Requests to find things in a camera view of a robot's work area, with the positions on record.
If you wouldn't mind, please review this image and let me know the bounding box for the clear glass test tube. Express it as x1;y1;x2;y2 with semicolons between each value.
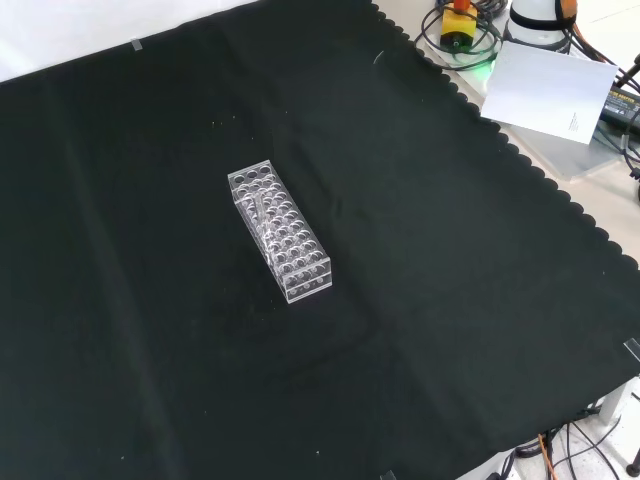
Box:
253;191;275;246

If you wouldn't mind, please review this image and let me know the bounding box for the clear plastic test tube rack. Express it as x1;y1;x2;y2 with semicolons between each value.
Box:
227;158;334;305

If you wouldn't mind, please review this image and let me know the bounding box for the black bench cloth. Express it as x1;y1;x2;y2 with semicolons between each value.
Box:
0;0;640;480

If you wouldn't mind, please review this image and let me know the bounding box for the yellow stop button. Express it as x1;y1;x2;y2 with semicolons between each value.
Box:
439;0;480;51

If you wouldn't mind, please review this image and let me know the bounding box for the white paper card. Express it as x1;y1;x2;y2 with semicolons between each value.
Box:
479;40;620;146

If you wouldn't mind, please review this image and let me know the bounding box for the black power adapter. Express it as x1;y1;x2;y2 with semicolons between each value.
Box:
597;84;640;134

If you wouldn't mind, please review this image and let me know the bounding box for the white bench leg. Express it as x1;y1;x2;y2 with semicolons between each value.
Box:
598;378;640;427

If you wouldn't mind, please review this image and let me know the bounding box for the black coiled cable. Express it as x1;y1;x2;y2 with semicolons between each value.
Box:
421;0;506;65

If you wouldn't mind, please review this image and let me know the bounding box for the pale grey base plate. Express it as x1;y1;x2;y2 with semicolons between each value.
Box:
424;35;629;182

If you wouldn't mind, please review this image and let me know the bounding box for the orange floor cable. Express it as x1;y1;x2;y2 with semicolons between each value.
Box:
536;432;557;480

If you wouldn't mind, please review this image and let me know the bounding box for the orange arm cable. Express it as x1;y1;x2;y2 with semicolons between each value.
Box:
554;0;616;64

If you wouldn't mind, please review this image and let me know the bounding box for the black floor cable bundle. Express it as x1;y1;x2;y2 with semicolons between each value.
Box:
499;407;640;480

